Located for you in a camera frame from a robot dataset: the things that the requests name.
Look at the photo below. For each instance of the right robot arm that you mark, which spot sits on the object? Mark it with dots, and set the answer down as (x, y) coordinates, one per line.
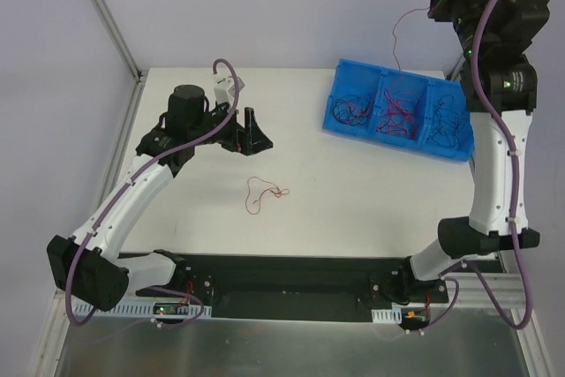
(500, 88)

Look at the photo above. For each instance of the left aluminium frame post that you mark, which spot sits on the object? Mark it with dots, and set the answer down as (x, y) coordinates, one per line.
(116, 37)

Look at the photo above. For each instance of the aluminium frame post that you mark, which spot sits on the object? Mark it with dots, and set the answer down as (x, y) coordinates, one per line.
(116, 37)
(496, 38)

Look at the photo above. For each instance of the white slotted cable duct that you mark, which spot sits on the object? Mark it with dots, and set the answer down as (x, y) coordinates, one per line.
(153, 309)
(387, 316)

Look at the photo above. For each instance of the right aluminium frame post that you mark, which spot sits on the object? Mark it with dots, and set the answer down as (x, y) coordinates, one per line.
(496, 38)

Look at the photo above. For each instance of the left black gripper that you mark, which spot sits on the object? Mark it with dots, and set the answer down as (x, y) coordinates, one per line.
(238, 133)

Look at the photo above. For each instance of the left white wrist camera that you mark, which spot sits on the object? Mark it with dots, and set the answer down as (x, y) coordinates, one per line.
(224, 90)

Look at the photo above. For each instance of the left white slotted cable duct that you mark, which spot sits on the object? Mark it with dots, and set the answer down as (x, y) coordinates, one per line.
(153, 309)

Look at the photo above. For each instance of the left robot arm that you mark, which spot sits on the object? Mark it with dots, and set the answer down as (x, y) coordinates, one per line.
(87, 265)

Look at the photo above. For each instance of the blue plastic three-compartment bin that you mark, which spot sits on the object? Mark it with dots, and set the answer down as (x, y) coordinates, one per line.
(402, 109)

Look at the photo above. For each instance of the aluminium front rail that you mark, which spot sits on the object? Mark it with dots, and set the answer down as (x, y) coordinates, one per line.
(485, 291)

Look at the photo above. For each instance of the right white slotted cable duct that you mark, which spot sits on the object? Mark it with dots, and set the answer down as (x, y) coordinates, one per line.
(387, 316)

